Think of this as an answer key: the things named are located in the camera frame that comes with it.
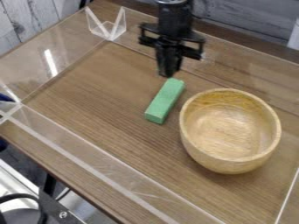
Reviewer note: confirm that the metal bracket with screw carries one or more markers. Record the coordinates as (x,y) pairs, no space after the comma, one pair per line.
(58,214)

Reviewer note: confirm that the green rectangular block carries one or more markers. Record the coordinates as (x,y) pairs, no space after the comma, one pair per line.
(166,98)

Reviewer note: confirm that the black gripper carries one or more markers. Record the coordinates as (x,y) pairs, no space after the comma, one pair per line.
(172,36)

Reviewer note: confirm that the clear acrylic tray enclosure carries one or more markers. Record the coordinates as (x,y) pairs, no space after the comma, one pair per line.
(83,80)

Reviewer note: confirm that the brown wooden bowl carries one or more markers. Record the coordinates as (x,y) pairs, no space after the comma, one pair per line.
(230,130)

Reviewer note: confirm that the black table leg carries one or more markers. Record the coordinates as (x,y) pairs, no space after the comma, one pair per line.
(50,185)

